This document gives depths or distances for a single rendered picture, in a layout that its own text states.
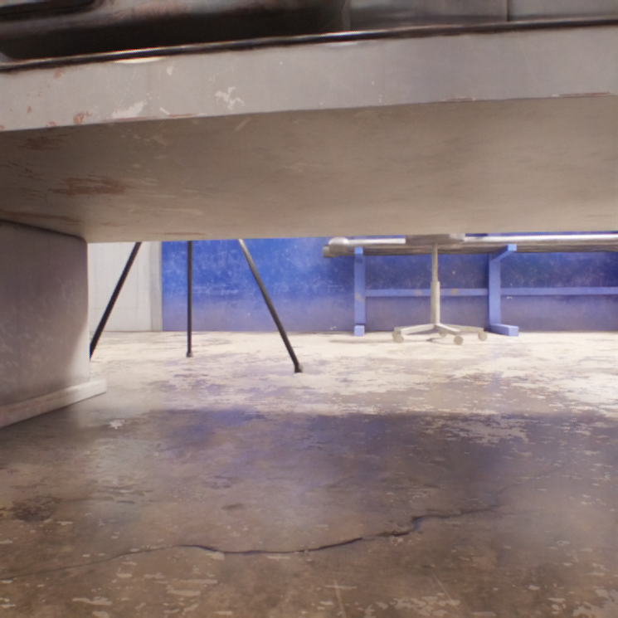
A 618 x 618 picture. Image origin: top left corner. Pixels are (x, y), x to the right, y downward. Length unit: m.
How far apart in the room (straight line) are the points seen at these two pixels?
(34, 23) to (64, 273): 0.74
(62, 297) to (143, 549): 0.82
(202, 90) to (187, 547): 0.43
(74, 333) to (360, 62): 0.99
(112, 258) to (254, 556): 3.97
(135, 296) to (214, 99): 3.80
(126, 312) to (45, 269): 3.11
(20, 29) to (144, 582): 0.53
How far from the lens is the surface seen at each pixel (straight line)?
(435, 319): 2.88
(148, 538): 0.54
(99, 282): 4.40
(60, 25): 0.59
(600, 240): 3.69
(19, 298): 1.12
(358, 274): 3.70
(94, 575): 0.49
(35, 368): 1.17
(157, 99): 0.50
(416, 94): 0.46
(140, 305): 4.22
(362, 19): 0.69
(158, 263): 4.16
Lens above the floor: 0.23
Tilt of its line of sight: 1 degrees down
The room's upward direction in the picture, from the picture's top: 1 degrees counter-clockwise
